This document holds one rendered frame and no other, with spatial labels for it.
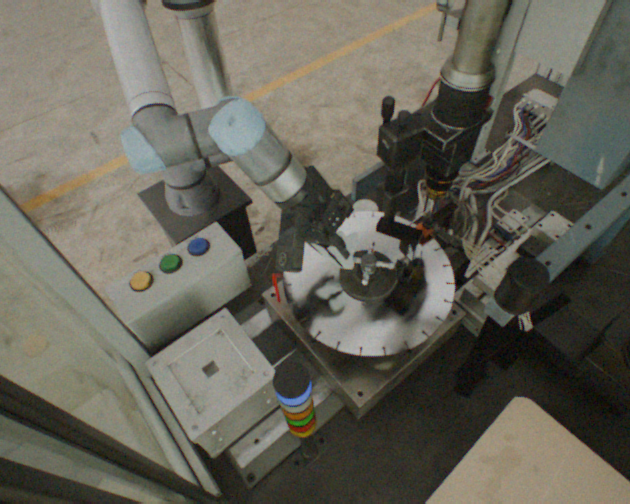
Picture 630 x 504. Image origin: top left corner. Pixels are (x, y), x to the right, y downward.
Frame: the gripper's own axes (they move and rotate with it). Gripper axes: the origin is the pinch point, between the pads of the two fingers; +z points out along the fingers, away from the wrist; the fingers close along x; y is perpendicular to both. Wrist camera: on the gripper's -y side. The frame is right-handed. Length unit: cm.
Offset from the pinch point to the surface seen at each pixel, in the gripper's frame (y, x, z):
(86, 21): 143, 346, -55
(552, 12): 25.4, -33.7, -24.4
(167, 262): -14.4, 34.3, -13.7
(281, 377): -24.3, -16.5, -15.8
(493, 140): 73, 11, 38
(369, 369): -12.8, -3.8, 15.6
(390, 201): 9.9, -9.3, -7.7
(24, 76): 69, 321, -56
